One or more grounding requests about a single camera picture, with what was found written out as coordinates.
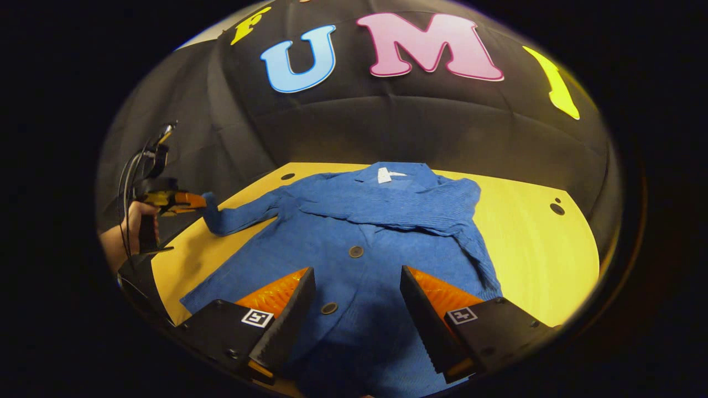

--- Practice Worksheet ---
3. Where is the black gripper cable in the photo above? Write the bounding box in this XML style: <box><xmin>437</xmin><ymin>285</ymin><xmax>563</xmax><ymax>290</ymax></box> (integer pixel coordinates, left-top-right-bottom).
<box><xmin>116</xmin><ymin>124</ymin><xmax>168</xmax><ymax>260</ymax></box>

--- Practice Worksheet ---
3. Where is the blue button jacket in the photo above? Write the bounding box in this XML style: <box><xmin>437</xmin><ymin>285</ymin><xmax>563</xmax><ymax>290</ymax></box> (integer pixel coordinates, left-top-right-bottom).
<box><xmin>180</xmin><ymin>161</ymin><xmax>504</xmax><ymax>398</ymax></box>

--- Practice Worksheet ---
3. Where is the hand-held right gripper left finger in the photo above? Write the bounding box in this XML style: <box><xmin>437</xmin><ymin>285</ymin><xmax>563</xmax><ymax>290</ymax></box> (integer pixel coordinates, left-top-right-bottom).
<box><xmin>176</xmin><ymin>267</ymin><xmax>317</xmax><ymax>385</ymax></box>

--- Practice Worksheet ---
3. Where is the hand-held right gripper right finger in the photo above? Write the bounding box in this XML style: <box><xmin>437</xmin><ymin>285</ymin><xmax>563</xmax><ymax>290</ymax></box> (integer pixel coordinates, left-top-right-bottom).
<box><xmin>399</xmin><ymin>265</ymin><xmax>558</xmax><ymax>385</ymax></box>

